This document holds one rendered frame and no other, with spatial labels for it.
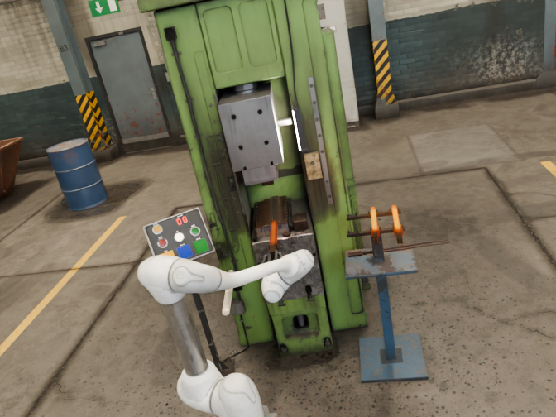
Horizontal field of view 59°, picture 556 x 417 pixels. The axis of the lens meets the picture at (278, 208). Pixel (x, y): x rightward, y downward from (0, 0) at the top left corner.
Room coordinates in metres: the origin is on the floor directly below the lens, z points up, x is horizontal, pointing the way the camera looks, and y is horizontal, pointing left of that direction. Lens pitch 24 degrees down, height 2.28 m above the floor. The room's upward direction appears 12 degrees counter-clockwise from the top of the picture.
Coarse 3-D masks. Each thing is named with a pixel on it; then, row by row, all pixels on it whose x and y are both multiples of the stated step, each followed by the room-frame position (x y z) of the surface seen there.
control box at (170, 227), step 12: (180, 216) 2.70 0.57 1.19; (192, 216) 2.71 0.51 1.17; (144, 228) 2.63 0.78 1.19; (168, 228) 2.65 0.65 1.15; (180, 228) 2.66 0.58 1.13; (204, 228) 2.68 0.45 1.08; (156, 240) 2.60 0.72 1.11; (168, 240) 2.61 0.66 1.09; (192, 240) 2.63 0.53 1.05; (156, 252) 2.56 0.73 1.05; (192, 252) 2.59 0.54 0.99; (204, 252) 2.60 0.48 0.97
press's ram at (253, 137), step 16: (224, 96) 2.99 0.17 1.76; (240, 96) 2.88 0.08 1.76; (256, 96) 2.78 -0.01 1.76; (272, 96) 2.99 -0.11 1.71; (224, 112) 2.75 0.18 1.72; (240, 112) 2.75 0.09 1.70; (256, 112) 2.74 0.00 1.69; (272, 112) 2.73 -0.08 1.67; (224, 128) 2.76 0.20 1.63; (240, 128) 2.75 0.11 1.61; (256, 128) 2.74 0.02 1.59; (272, 128) 2.73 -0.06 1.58; (240, 144) 2.75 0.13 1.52; (256, 144) 2.74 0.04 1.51; (272, 144) 2.74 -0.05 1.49; (240, 160) 2.75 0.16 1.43; (256, 160) 2.74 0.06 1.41; (272, 160) 2.74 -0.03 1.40
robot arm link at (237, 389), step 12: (228, 384) 1.58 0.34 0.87; (240, 384) 1.58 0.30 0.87; (252, 384) 1.60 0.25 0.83; (216, 396) 1.59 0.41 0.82; (228, 396) 1.54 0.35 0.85; (240, 396) 1.54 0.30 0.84; (252, 396) 1.56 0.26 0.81; (216, 408) 1.57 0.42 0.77; (228, 408) 1.53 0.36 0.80; (240, 408) 1.52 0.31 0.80; (252, 408) 1.54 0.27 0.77
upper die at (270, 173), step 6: (246, 168) 2.78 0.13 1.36; (258, 168) 2.74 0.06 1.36; (264, 168) 2.74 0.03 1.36; (270, 168) 2.74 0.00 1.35; (276, 168) 2.79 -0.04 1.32; (246, 174) 2.75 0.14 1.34; (252, 174) 2.75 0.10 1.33; (258, 174) 2.75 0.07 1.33; (264, 174) 2.74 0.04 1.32; (270, 174) 2.74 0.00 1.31; (276, 174) 2.74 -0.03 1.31; (246, 180) 2.75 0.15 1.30; (252, 180) 2.75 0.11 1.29; (258, 180) 2.75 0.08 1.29; (264, 180) 2.74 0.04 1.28; (270, 180) 2.74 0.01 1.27
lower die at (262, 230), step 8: (264, 200) 3.15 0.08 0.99; (280, 200) 3.08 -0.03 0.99; (264, 208) 3.01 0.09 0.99; (280, 208) 2.95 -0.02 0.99; (264, 216) 2.89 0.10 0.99; (280, 216) 2.83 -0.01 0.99; (256, 224) 2.81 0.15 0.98; (264, 224) 2.77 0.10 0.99; (280, 224) 2.74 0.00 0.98; (288, 224) 2.80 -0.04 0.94; (256, 232) 2.75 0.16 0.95; (264, 232) 2.75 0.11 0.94; (280, 232) 2.74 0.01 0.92
